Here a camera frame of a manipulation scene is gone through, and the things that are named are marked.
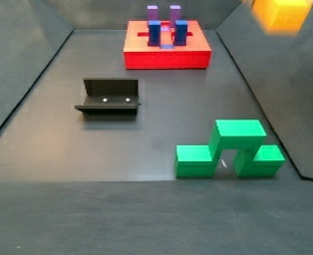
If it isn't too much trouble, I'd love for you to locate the yellow rectangular block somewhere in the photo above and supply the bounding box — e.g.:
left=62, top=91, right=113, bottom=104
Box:
left=251, top=0, right=311, bottom=36

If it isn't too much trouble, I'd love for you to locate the red board base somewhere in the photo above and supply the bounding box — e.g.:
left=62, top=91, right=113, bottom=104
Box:
left=124, top=20, right=211, bottom=70

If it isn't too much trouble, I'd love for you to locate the green stepped arch block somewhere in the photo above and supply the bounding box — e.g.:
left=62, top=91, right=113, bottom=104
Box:
left=175, top=120, right=284, bottom=178

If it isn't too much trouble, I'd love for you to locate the blue U-shaped block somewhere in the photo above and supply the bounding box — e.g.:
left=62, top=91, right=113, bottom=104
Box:
left=148, top=20, right=188, bottom=49

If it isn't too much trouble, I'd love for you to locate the purple U-shaped block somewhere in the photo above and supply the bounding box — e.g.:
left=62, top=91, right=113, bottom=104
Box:
left=147, top=5, right=181, bottom=28

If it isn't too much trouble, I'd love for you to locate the black angled bracket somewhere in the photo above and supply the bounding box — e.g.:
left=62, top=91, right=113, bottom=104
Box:
left=74, top=78, right=140, bottom=113

